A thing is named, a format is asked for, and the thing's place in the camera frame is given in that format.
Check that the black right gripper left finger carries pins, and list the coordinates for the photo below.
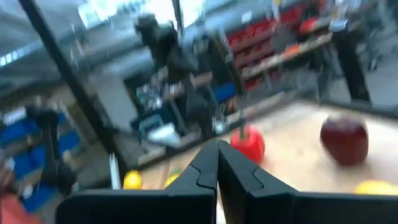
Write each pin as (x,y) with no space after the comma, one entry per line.
(186,205)

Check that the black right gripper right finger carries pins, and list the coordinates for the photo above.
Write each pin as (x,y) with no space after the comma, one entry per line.
(264,205)

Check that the yellow bell pepper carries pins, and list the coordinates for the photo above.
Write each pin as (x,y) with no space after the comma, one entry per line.
(170,181)

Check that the yellow lemon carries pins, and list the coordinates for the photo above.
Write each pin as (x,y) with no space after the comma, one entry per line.
(376,187)
(132,180)

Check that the red bell pepper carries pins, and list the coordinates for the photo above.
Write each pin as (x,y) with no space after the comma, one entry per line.
(250,146)

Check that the dark red apple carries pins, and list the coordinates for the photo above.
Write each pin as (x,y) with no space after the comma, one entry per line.
(343,140)

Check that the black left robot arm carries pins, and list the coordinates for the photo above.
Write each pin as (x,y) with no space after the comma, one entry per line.
(168,43)

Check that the black stand pole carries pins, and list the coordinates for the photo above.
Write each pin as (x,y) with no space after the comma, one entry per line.
(353,68)

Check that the shelf with red bins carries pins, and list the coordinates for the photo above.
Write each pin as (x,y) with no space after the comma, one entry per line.
(258,40)

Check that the rack with blue bins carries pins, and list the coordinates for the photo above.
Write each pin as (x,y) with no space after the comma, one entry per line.
(25,140)

